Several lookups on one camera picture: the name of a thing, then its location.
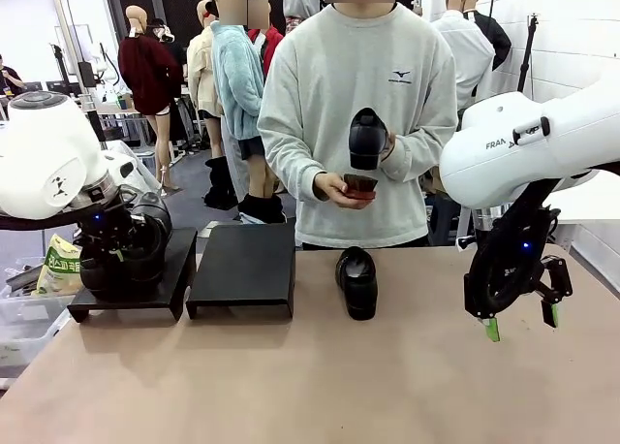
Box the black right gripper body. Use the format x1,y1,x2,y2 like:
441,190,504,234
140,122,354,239
488,210,563,295

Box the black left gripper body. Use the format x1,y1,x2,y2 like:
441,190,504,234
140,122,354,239
77,191,140,251

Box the black leather shoe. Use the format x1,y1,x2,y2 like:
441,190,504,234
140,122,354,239
78,220,169,301
128,190,174,244

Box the black leather loafer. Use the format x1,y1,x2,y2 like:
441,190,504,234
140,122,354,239
334,245,379,322
348,107,390,172

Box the wooden shoe brush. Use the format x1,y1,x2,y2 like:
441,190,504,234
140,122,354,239
342,172,380,201

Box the person's left forearm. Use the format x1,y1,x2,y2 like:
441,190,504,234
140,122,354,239
382,118,459,183

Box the person's right forearm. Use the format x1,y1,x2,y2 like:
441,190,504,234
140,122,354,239
257,118,330,203

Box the black pole stand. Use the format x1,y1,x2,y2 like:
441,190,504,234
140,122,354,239
50,44,78,96

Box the person's left hand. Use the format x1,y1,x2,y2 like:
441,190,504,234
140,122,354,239
380,132,398,163

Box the person's right hand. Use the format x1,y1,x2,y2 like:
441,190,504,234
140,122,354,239
312,171,377,210

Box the green yellow snack bag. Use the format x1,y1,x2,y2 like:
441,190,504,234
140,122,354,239
33,234,86,298

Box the black shoe box lid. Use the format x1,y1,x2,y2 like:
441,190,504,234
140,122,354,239
66,227,199,325

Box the white draped cloth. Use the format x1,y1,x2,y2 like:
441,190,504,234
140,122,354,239
99,140,156,174

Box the clear plastic bin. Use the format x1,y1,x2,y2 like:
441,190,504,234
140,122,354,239
0,288,74,367

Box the black mannequin boots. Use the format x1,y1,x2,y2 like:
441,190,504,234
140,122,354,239
202,155,239,211

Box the black shoe box base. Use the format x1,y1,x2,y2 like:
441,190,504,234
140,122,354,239
185,223,297,320

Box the black mannequin socks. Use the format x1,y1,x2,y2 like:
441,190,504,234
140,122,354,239
236,192,287,225

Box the mannequin in maroon sweater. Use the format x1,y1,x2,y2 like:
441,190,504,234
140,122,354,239
117,5,184,193

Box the seated person in black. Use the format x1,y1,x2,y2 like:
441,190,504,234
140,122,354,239
0,53,25,96

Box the mannequin in beige jacket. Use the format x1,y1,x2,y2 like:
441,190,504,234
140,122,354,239
186,0,224,159

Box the black tripod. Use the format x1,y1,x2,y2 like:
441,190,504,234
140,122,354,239
516,12,542,96

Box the mannequin in blue fleece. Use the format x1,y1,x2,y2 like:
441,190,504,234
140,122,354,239
210,0,266,212

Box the mannequin in white shirt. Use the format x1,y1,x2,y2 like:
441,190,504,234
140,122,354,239
430,0,496,113

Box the mannequin in black jacket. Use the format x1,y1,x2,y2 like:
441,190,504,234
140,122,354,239
462,0,513,72

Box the mannequin in red jacket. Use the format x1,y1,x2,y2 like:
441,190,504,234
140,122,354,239
246,0,286,84

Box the person in grey sweatshirt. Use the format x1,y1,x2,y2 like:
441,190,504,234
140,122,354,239
257,0,459,249

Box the mannequin in grey hoodie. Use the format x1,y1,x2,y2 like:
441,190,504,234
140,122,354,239
282,0,322,36

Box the dark left arm cable sleeve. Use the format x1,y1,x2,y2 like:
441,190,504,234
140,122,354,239
0,209,86,232

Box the metal post with black grip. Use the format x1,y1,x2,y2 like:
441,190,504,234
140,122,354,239
79,60,109,149

